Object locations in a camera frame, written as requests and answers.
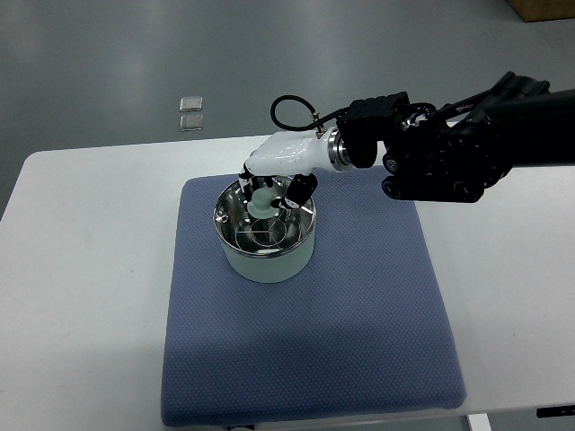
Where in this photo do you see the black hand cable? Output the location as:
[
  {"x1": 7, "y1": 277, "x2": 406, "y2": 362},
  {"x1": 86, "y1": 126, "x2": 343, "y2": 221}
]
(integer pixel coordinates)
[{"x1": 270, "y1": 95, "x2": 349, "y2": 136}]

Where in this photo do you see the mint green cooking pot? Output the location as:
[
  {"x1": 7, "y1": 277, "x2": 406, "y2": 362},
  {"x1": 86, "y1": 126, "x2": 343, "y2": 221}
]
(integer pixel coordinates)
[{"x1": 212, "y1": 172, "x2": 317, "y2": 285}]

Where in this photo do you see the upper floor plate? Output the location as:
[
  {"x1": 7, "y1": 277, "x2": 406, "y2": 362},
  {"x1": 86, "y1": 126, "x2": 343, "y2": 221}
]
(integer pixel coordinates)
[{"x1": 179, "y1": 96, "x2": 203, "y2": 112}]

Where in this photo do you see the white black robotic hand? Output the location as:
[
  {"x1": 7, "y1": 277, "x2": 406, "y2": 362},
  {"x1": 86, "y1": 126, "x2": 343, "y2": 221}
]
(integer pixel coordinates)
[{"x1": 239, "y1": 127, "x2": 352, "y2": 209}]

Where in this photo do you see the glass lid with green knob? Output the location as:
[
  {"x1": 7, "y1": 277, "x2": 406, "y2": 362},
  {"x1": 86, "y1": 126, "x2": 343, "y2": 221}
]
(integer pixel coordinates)
[{"x1": 213, "y1": 176, "x2": 316, "y2": 258}]

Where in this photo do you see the blue textured mat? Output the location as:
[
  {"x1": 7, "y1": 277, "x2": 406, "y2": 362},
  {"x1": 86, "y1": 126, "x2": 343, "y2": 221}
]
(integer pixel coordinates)
[{"x1": 161, "y1": 167, "x2": 466, "y2": 427}]

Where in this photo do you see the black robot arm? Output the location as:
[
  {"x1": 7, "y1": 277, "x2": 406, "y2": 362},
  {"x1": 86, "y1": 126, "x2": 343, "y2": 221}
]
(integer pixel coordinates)
[{"x1": 336, "y1": 72, "x2": 574, "y2": 203}]

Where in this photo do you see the brown cardboard box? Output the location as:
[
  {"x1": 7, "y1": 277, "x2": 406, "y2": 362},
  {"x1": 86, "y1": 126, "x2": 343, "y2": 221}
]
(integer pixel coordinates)
[{"x1": 508, "y1": 0, "x2": 575, "y2": 22}]

